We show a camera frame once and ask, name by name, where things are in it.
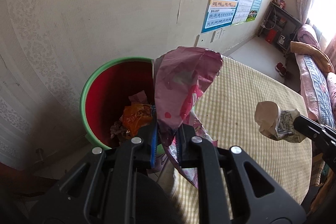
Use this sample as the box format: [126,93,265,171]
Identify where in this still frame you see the blue pinyin wall poster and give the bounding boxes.
[201,0,240,33]

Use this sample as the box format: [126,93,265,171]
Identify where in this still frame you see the pink rolled comforter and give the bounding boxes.
[297,24,321,50]

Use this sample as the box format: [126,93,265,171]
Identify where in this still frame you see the bed with plaid quilt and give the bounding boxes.
[295,53,335,128]

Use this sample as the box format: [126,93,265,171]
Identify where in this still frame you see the crushed patterned paper cup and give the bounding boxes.
[255,101,306,143]

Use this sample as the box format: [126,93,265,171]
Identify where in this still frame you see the yellow checkered table mat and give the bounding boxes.
[157,54,313,224]

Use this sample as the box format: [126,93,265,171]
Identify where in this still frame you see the dark metal shelf rack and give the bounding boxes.
[257,2,303,55]

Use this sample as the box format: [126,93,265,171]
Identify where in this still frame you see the red slippers on floor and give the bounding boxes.
[275,63,287,77]

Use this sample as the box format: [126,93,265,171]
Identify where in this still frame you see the orange plastic wrapper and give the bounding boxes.
[121,102,153,137]

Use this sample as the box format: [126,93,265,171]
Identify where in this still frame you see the pink foil snack bag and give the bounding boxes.
[153,47,223,187]

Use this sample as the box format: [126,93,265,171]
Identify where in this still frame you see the tan orange blanket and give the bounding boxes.
[290,41,335,75]

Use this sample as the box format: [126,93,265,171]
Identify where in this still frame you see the white wall power socket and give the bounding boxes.
[210,28,222,43]

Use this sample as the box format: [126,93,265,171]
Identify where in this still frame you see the red green-rimmed trash bin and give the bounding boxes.
[80,57,154,150]

